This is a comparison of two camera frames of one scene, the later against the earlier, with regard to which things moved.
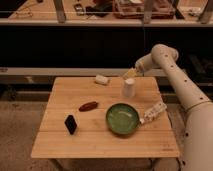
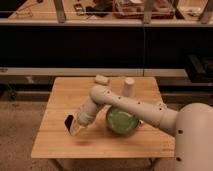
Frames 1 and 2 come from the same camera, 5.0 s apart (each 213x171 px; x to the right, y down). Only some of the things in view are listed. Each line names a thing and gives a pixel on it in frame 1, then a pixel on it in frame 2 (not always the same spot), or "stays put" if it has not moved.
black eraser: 71,123 stays put
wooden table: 125,119 stays put
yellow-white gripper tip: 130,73 -> 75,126
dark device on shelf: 79,9 stays put
